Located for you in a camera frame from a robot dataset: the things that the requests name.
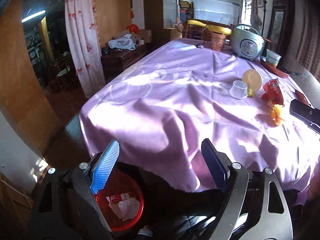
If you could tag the red snack bag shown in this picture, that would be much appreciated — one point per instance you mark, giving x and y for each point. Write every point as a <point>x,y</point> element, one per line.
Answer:
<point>273,92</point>

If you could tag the red frying pan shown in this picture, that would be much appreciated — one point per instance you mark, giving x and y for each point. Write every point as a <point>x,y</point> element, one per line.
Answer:
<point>272,69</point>

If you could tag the orange noodle cup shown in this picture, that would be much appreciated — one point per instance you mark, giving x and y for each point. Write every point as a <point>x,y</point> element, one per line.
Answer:
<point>218,41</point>

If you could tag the dark wooden cabinet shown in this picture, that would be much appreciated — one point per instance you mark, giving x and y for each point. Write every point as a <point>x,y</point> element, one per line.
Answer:
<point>116,60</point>

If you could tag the white red floral curtain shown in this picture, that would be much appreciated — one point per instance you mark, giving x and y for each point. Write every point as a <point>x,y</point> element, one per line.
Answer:
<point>83,40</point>

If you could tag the standing electric fan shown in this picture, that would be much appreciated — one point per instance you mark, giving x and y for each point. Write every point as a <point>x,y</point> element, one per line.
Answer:
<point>256,22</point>

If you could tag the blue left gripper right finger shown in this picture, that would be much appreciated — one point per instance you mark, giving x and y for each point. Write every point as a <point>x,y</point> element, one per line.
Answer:
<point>215,163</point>

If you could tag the purple tablecloth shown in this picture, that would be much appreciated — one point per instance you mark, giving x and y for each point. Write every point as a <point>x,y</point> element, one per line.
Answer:
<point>162,108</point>

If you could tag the white sheet backdrop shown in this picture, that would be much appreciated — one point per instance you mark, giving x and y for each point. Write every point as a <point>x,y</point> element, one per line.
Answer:
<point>216,11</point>

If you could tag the beige paper cup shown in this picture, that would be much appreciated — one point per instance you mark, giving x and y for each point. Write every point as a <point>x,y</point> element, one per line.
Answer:
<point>253,79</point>

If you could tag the glass display cabinet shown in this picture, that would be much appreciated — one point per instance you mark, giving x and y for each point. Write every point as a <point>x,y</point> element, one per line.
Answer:
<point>169,13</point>

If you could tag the silver rice cooker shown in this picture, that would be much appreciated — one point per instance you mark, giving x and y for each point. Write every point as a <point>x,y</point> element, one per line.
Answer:
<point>246,42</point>

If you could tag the small yellow trash piece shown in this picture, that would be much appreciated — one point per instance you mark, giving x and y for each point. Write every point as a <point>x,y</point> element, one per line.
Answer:
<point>250,93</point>

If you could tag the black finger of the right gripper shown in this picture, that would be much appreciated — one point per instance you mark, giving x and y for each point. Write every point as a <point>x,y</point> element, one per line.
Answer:
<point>310,116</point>

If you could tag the white plastic bag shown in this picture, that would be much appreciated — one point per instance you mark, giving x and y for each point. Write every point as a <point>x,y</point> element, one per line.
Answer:
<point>124,43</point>

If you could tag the clear plastic container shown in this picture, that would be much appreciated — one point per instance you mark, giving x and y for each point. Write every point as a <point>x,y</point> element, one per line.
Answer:
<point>239,90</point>

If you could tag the green noodle cup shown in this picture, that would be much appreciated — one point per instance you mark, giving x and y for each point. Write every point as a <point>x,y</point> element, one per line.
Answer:
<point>272,58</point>

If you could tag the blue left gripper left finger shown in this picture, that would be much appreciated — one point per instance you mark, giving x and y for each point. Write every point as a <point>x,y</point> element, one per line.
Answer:
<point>103,167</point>

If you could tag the red trash basket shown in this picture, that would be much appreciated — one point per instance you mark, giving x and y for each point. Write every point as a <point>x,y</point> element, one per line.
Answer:
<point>121,201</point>

